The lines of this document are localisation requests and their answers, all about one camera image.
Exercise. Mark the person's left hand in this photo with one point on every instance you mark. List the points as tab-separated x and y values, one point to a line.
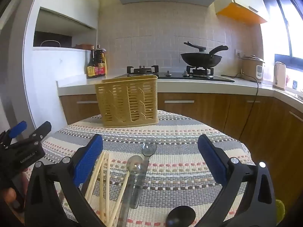
8	196

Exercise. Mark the wooden base cabinet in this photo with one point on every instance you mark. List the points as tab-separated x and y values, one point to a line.
208	108

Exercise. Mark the black gas stove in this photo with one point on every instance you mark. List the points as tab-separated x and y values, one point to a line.
170	77

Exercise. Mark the black wok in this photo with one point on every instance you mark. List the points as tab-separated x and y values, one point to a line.
201	60

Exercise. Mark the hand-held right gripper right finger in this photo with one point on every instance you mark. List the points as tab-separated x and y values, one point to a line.
211	158

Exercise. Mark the clear plastic spoon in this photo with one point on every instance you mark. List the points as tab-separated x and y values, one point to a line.
134	164
149	147

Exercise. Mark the wooden chopstick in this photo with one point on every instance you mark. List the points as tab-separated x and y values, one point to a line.
120	198
96	172
108	189
102	194

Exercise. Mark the striped woven tablecloth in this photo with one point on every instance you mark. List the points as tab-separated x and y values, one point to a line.
180	146

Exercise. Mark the beige rice cooker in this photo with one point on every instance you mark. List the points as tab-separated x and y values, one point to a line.
251	68

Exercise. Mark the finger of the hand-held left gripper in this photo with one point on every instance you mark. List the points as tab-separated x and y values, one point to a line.
17	127
41	131

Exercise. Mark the slim dark sauce bottle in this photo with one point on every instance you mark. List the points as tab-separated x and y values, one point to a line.
91	69

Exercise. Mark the wide dark sauce bottle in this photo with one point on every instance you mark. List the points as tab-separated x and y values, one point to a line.
101	63

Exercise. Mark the white kitchen countertop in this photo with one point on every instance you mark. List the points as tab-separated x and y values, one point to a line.
75	82

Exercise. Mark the white wall socket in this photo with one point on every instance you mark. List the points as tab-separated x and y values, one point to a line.
239	53

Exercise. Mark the kitchen window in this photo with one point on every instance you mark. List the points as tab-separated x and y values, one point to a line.
293	28

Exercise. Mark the black spoon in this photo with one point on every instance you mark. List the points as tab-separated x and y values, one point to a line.
181	215

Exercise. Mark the yellow plastic utensil basket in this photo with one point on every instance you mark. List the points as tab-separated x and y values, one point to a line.
125	104

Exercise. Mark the white electric kettle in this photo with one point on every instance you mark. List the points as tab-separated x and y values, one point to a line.
279	75

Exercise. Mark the orange wall cabinet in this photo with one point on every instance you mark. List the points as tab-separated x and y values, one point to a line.
241	11

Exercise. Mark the brown wicker tray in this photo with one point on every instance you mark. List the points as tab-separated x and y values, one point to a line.
84	46

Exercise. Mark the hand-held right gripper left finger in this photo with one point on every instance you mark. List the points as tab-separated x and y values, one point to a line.
88	158

